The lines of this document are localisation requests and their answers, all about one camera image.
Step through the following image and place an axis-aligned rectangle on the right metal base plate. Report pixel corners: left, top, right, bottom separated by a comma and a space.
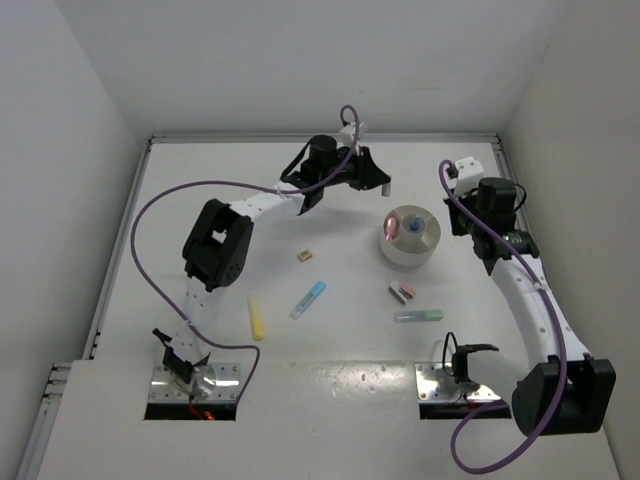
414, 362, 500, 405

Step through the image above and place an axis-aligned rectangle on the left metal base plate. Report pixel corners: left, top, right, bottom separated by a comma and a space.
148, 362, 240, 404

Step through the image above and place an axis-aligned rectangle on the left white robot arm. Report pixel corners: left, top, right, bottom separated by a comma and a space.
177, 129, 391, 349

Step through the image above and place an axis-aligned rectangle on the green clear tube pen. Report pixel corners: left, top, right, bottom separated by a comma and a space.
393, 309, 444, 323

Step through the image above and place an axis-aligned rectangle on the white round divided container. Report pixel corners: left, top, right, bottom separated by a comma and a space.
379, 205, 441, 268

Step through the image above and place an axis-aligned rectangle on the tan eraser block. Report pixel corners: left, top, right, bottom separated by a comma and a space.
297, 250, 313, 262

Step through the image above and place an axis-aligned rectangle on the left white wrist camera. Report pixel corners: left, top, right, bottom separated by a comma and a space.
338, 121, 367, 147

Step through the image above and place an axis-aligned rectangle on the metal base plate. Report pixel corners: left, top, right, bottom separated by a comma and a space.
148, 362, 240, 404
414, 362, 500, 405

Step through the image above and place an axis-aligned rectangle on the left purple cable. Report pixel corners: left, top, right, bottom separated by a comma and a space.
130, 104, 362, 406

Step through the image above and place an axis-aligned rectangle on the pink white stapler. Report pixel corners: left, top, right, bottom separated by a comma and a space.
389, 280, 416, 305

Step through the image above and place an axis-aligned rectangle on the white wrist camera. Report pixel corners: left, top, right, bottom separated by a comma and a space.
338, 121, 367, 147
446, 156, 484, 197

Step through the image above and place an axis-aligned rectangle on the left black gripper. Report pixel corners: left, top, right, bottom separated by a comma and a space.
319, 143, 389, 191

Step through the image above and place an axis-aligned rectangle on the yellow highlighter pen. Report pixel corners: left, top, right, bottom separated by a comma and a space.
247, 296, 265, 341

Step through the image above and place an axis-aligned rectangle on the pink highlighter pen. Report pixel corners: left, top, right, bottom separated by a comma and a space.
384, 216, 399, 242

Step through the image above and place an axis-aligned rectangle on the clear spray bottle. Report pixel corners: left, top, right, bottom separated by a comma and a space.
405, 215, 426, 234

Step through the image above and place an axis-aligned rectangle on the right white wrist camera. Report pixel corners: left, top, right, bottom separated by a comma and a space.
446, 156, 484, 197

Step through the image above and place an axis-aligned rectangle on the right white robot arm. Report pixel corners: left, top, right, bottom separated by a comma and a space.
445, 174, 616, 435

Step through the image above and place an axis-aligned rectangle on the blue capped glue stick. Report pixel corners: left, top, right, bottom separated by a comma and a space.
290, 281, 326, 320

